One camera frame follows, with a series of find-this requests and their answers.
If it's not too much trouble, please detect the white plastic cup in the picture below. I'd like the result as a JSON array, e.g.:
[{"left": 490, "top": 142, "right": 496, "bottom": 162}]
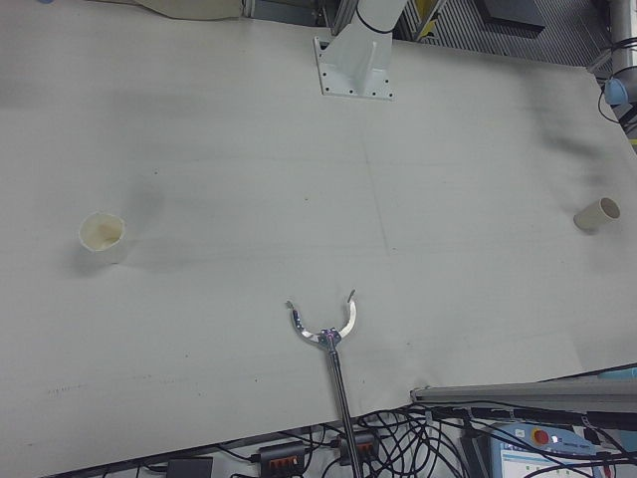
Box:
[
  {"left": 78, "top": 211, "right": 127, "bottom": 266},
  {"left": 573, "top": 197, "right": 621, "bottom": 234}
]

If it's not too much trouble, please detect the metal reacher grabber tool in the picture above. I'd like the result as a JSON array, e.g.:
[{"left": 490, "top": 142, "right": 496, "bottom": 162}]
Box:
[{"left": 284, "top": 287, "right": 367, "bottom": 478}]

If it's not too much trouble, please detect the black box with orange terminals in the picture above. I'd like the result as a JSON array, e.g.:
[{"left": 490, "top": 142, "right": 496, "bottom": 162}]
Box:
[
  {"left": 336, "top": 432, "right": 380, "bottom": 463},
  {"left": 255, "top": 439, "right": 311, "bottom": 472}
]

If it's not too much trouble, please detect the small black adapter box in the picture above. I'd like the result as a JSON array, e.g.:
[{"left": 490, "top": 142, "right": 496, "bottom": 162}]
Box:
[{"left": 165, "top": 457, "right": 216, "bottom": 478}]

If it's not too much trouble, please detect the black power strip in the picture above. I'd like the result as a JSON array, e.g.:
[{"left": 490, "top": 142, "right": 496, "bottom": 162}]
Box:
[{"left": 430, "top": 405, "right": 637, "bottom": 432}]

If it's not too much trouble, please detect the black box on grating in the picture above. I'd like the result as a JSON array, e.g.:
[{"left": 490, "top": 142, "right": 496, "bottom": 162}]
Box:
[{"left": 479, "top": 0, "right": 546, "bottom": 36}]

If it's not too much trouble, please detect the teach pendant with red button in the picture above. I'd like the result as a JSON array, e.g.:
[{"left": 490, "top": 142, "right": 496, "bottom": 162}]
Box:
[{"left": 490, "top": 420, "right": 629, "bottom": 478}]

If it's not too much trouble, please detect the white pedestal with base plate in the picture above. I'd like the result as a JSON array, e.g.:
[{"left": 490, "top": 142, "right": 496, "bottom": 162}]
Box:
[{"left": 312, "top": 0, "right": 398, "bottom": 101}]

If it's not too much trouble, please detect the aluminium extrusion post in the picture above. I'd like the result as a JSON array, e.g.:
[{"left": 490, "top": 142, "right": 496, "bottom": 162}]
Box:
[{"left": 409, "top": 364, "right": 637, "bottom": 405}]

